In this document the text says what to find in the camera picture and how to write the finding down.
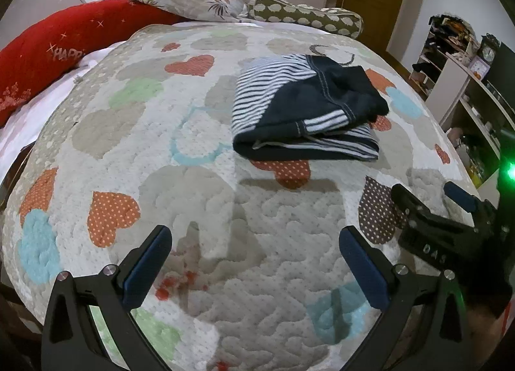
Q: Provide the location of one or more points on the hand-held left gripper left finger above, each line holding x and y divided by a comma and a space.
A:
147, 266

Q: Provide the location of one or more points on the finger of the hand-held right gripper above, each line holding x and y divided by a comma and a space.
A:
460, 194
414, 210

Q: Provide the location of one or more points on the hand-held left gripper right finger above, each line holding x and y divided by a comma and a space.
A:
364, 270

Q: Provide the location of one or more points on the navy striped pants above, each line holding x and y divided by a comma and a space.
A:
305, 113

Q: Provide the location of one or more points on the person's right forearm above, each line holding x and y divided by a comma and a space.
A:
485, 322

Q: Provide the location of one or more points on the white shelf unit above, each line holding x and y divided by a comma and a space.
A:
454, 73

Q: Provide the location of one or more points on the heart print quilted blanket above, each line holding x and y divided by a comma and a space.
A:
161, 145

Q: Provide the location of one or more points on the dark mantel clock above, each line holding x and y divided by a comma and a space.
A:
487, 51

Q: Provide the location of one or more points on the green polka dot bolster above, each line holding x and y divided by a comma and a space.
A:
305, 14

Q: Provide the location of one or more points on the long red pillow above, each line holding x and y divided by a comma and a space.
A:
44, 53

